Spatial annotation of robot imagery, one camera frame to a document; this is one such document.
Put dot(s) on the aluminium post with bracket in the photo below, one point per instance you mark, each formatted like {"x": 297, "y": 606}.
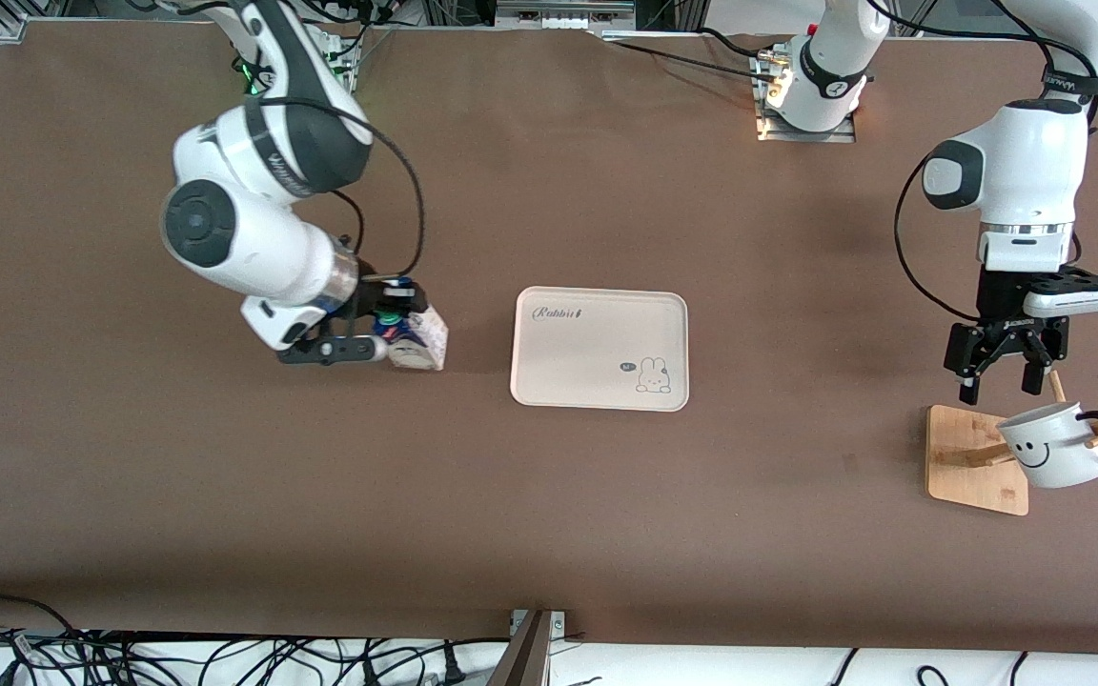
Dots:
{"x": 525, "y": 657}

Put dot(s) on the cream rabbit print tray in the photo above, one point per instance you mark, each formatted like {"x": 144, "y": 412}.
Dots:
{"x": 587, "y": 353}

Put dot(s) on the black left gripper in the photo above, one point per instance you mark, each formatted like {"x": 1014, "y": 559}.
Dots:
{"x": 999, "y": 296}

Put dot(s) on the wooden mug stand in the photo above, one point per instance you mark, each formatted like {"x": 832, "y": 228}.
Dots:
{"x": 973, "y": 476}

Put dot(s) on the brown table mat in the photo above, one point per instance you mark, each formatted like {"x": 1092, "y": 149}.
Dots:
{"x": 511, "y": 524}

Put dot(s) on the blue white milk carton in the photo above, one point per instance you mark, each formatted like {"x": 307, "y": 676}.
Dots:
{"x": 420, "y": 343}

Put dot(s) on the white power strip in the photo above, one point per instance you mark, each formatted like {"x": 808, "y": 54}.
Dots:
{"x": 563, "y": 14}

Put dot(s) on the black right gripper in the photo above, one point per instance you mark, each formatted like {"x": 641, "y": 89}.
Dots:
{"x": 371, "y": 295}

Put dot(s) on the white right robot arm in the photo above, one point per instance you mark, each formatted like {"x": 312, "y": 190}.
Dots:
{"x": 244, "y": 238}

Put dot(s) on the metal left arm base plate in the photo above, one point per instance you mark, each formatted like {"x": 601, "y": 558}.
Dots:
{"x": 844, "y": 136}

